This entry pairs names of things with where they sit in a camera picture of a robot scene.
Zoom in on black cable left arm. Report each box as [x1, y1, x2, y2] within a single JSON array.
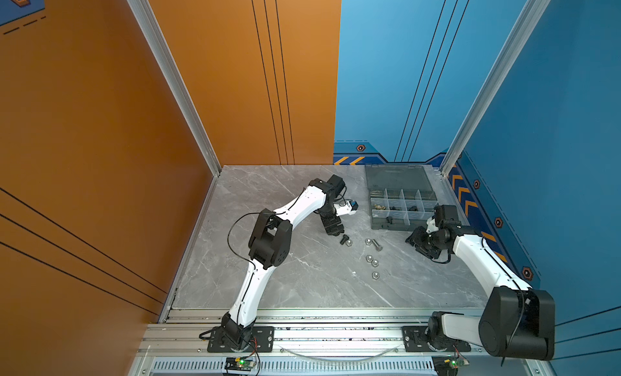
[[226, 210, 265, 270]]

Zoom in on green circuit board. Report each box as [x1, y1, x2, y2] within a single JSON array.
[[436, 357, 470, 374], [224, 358, 258, 374]]

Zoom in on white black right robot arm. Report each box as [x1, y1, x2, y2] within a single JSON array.
[[406, 205, 556, 361]]

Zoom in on aluminium right corner post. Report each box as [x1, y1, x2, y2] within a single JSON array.
[[439, 0, 551, 178]]

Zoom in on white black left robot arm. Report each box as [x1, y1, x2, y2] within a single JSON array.
[[217, 175, 357, 351]]

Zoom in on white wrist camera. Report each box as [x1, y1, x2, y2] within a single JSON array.
[[426, 217, 438, 234], [334, 199, 359, 217]]

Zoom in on aluminium corner post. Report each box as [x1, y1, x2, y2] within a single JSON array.
[[439, 0, 551, 178], [126, 0, 222, 178]]

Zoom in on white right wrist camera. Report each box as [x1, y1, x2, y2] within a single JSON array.
[[426, 217, 438, 234]]

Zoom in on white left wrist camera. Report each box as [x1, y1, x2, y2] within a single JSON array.
[[334, 199, 359, 217]]

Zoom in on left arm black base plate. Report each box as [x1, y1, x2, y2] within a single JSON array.
[[207, 326, 275, 353]]

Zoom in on left green circuit board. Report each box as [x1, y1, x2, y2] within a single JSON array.
[[224, 358, 258, 374]]

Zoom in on grey plastic organizer box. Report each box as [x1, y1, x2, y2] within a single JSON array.
[[365, 164, 438, 231]]

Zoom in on aluminium left corner post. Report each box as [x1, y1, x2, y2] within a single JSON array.
[[126, 0, 222, 178]]

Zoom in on silver bolt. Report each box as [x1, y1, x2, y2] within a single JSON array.
[[372, 240, 383, 252]]

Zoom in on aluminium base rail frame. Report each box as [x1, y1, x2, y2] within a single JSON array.
[[129, 308, 554, 375]]

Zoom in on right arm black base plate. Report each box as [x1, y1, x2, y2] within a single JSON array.
[[401, 325, 472, 353]]

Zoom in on right green circuit board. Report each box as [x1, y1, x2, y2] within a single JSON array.
[[436, 357, 470, 374]]

